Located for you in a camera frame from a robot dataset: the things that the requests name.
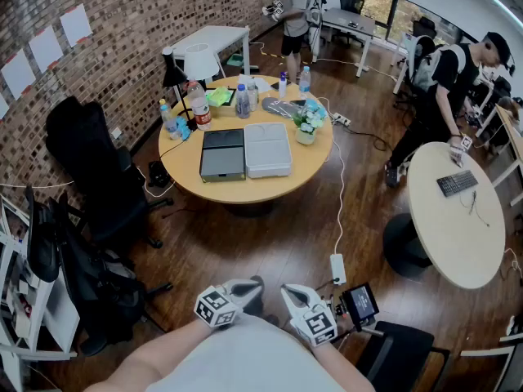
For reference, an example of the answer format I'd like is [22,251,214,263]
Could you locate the green cloth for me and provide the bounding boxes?
[206,87,232,107]

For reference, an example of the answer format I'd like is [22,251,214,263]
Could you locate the grey top desk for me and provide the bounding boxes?
[320,7,378,78]

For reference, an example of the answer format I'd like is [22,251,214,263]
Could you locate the black chair with backpack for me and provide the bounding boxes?
[23,185,175,358]

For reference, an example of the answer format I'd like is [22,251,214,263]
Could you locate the black floor cable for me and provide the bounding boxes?
[337,121,394,153]

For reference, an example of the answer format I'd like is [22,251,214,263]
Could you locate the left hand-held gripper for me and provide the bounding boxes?
[194,278,264,329]

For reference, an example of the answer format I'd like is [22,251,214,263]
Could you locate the black desk lamp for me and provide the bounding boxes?
[161,46,199,132]

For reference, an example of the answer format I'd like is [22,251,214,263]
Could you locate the blue cloth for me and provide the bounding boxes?
[176,115,199,142]

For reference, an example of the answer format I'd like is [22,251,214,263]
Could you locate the window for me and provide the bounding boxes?
[352,0,480,53]

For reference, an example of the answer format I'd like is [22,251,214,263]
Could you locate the black padded chair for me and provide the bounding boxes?
[355,320,453,392]

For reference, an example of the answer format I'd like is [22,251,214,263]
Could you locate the black floor device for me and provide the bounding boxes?
[147,160,171,189]

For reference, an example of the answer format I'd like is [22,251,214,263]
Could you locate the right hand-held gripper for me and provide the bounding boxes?
[280,283,340,348]

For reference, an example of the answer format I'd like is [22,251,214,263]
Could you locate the person's left forearm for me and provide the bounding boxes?
[83,318,214,392]

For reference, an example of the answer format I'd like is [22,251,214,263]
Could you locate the dark grey box drawer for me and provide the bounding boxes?
[200,172,247,184]

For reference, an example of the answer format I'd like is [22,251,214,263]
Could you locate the round white table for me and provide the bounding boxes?
[382,140,507,291]

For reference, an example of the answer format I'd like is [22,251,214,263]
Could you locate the large red label water bottle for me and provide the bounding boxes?
[186,79,213,131]

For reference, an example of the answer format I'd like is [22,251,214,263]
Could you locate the person's grey shirt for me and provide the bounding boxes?
[145,314,349,392]

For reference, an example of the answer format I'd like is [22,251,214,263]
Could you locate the white plastic box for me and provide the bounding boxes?
[244,122,293,180]

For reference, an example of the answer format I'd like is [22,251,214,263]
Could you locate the dark grey box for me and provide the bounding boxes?
[199,127,248,184]

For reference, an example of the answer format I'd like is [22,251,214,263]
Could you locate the black keyboard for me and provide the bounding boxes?
[436,169,481,198]

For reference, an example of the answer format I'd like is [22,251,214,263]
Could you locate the small monitor on stand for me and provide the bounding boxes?
[322,282,386,338]

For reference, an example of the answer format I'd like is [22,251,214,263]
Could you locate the thin white cable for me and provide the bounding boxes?
[136,164,177,199]

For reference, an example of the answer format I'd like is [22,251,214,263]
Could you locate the person's right forearm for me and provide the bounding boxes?
[312,343,377,392]

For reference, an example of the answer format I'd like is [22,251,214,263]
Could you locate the small blue label water bottle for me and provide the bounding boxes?
[159,99,183,141]

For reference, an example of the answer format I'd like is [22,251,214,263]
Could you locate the grey slippers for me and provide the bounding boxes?
[261,96,302,120]

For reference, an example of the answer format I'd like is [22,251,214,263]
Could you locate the black office chair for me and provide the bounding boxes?
[44,95,176,249]

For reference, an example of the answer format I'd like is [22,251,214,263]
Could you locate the white power cable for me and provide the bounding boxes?
[316,95,347,257]

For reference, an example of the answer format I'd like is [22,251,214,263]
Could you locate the white shelf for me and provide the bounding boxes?
[0,193,82,392]

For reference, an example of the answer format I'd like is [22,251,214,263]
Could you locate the ceiling light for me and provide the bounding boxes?
[489,0,523,27]

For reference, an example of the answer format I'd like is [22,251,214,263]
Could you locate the white rectangular desk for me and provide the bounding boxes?
[171,24,252,82]

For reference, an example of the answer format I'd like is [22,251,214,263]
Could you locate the white shade lamp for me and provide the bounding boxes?
[182,42,221,82]

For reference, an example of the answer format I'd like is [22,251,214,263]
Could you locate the wooden box with black tray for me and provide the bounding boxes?
[203,87,239,118]

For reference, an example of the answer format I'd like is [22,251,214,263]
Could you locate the white flowers in pot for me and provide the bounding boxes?
[290,98,329,146]

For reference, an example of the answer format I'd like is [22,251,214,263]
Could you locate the long wooden desk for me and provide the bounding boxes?
[473,103,523,208]

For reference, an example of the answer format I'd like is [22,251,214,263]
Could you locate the white frame furniture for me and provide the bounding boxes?
[458,314,523,392]

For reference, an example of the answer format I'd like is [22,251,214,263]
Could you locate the black mesh chair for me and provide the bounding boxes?
[338,0,366,15]
[412,16,439,41]

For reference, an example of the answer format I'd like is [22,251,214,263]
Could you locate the clear plastic bottle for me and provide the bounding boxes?
[246,77,260,113]

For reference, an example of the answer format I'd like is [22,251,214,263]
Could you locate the tall blue cap water bottle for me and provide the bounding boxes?
[298,65,312,100]

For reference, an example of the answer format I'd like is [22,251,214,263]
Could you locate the white power adapter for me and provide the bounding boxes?
[329,252,348,287]

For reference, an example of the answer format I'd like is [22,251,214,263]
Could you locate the blue cap purple bottle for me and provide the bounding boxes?
[235,83,252,120]

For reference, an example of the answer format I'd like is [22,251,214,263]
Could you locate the thin black cable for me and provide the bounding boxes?
[458,189,492,229]

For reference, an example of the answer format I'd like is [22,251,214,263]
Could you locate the round wooden table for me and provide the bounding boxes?
[158,74,334,218]

